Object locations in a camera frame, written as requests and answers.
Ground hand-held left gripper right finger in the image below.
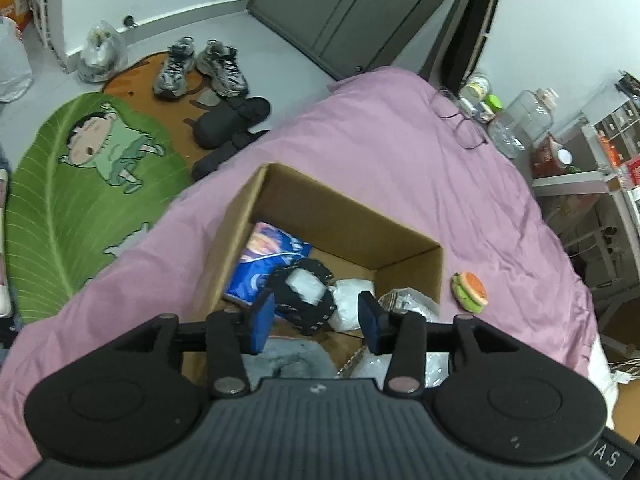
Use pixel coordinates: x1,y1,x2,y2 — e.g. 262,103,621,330
357,291,517,396

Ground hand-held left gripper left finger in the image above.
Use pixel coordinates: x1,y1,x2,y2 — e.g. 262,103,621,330
107,291,276,397

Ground white plastic bag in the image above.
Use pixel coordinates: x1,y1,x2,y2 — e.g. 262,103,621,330
0,16,35,104
330,278,377,332

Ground crinkled clear plastic bag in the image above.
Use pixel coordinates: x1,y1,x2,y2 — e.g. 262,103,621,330
347,287,452,389

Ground grey cloth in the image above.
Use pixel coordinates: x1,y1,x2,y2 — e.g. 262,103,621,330
242,340,342,381

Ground black item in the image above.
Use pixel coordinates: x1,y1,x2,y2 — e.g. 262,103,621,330
265,258,337,336

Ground blue snack packet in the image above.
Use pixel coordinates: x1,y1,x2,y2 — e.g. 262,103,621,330
223,221,314,309

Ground burger squishy toy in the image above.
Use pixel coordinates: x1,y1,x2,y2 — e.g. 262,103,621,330
451,272,489,314

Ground cardboard box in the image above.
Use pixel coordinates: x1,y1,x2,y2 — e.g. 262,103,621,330
192,162,445,387

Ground pink blanket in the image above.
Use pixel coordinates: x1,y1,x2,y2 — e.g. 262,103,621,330
0,66,617,480

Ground black slipper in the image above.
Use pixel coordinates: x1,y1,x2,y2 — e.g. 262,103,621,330
194,96,271,149
191,130,271,182

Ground purple-framed glasses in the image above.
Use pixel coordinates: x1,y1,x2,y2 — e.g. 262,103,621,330
434,89,489,150

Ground beige shopping bag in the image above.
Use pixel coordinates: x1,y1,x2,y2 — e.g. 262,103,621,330
544,194,597,233

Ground green leaf rug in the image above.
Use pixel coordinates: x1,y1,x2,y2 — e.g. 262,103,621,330
5,92,194,327

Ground small white box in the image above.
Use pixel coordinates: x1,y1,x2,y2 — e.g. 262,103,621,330
465,99,497,124

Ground red basket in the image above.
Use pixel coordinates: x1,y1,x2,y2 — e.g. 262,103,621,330
531,132,574,179

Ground clear water jug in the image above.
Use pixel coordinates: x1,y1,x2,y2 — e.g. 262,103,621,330
487,87,559,160

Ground grey sneaker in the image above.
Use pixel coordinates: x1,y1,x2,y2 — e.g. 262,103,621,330
196,39,250,99
152,36,196,99

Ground clear drawer organizer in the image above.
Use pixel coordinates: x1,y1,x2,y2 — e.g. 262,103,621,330
582,87,640,172

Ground grey door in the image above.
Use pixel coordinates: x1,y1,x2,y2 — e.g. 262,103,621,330
246,0,477,81

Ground clear bag with contents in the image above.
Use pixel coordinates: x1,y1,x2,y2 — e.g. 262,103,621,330
77,20,129,84

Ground orange printed carton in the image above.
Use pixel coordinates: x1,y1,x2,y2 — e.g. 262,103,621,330
0,0,34,27

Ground white wire rack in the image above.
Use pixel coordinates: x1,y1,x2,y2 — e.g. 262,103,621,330
30,0,67,62

